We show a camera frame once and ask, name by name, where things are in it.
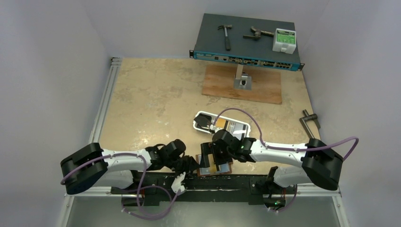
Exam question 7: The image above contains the small hammer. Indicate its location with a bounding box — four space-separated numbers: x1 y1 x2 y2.
218 25 232 51

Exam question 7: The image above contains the white plastic basket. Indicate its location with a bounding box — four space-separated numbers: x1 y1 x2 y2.
193 111 251 140

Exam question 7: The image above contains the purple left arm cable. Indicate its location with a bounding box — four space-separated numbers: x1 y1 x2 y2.
60 153 179 218

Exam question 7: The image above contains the white green electrical module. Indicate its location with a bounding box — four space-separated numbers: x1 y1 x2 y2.
272 28 297 54

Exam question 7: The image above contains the brown leather card holder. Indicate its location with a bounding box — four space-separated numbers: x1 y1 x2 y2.
197 154 233 176

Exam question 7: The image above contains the gold striped credit card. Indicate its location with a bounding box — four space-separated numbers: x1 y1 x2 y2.
216 118 229 130
209 163 219 174

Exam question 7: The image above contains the silver metal stand bracket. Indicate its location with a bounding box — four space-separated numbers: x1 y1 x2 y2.
234 64 252 90

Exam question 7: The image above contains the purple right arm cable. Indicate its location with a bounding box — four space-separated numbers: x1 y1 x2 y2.
213 108 360 162

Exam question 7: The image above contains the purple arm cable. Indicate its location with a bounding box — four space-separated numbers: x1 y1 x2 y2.
213 108 360 162
60 153 179 218

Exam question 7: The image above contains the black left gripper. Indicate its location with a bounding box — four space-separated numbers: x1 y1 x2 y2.
165 155 200 182

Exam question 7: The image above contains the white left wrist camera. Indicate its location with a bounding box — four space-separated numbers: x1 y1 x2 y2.
171 172 186 195

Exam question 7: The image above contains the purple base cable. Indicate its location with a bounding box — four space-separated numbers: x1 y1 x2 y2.
121 184 174 220

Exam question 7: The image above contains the aluminium frame rail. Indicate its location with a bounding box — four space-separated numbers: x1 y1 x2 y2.
88 57 123 143

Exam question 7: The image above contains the metal T-handle tool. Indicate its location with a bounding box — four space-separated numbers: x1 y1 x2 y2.
299 109 321 139

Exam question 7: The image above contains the plywood base board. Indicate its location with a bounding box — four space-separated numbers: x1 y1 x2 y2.
202 65 282 105

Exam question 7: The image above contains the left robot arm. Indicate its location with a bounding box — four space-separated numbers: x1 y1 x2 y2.
61 139 200 195

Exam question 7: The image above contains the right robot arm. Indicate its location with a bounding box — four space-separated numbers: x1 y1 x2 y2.
200 130 344 192

